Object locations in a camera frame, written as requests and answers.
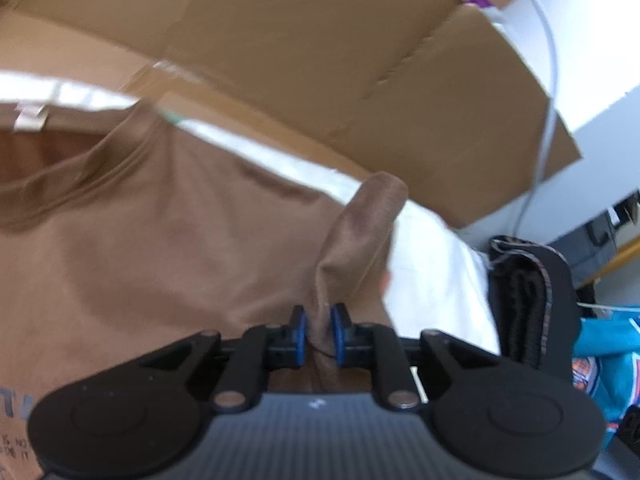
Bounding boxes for folded black sweater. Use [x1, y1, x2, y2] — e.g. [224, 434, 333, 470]
[486, 234, 585, 376]

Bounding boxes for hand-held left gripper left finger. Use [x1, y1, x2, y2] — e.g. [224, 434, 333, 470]
[140, 305, 307, 413]

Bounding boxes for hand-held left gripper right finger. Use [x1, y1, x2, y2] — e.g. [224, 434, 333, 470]
[330, 303, 501, 413]

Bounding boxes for cream bear printed bed sheet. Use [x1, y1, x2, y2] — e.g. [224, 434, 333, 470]
[0, 67, 501, 401]

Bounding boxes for teal printed blanket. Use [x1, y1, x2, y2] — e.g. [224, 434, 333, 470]
[570, 305, 640, 456]

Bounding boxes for brown cardboard sheet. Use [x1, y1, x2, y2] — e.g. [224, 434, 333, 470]
[0, 0, 583, 231]

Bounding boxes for brown printed t-shirt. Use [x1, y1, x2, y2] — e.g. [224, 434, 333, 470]
[0, 100, 411, 480]

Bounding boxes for white cable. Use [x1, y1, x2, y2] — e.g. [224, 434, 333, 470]
[515, 0, 558, 233]

